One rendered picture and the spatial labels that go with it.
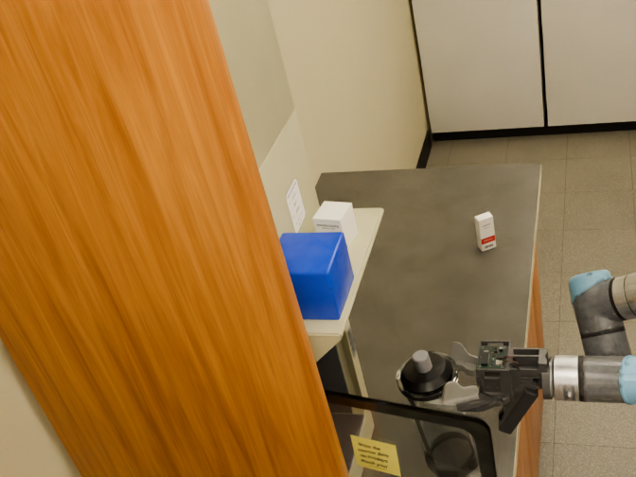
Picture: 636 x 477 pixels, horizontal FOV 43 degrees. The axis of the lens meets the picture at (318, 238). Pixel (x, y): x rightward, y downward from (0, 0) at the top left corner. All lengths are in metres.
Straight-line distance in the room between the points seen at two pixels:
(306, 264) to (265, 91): 0.27
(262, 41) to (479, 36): 3.11
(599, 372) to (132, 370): 0.73
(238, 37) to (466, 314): 1.08
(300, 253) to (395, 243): 1.12
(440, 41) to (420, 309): 2.46
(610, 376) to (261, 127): 0.67
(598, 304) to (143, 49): 0.90
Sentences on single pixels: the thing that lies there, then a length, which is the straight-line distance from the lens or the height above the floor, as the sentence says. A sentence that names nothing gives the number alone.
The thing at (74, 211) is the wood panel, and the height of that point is 1.79.
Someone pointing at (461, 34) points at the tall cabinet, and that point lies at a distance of 4.30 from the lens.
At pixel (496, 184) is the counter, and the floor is 0.94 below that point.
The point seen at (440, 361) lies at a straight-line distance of 1.44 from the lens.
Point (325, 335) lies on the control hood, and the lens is 1.18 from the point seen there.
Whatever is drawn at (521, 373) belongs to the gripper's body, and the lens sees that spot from 1.39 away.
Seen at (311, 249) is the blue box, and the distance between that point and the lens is 1.19.
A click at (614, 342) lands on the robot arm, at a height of 1.26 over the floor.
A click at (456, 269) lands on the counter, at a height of 0.94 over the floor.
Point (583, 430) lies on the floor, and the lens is 3.00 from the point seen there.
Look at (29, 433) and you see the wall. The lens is 1.47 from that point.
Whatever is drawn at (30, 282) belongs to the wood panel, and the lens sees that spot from 1.22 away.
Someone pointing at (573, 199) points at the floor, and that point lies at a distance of 4.05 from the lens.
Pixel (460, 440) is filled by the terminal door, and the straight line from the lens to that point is 1.23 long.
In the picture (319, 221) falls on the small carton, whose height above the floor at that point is 1.56.
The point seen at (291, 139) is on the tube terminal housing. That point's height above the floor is 1.68.
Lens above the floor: 2.28
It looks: 34 degrees down
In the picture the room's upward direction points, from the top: 15 degrees counter-clockwise
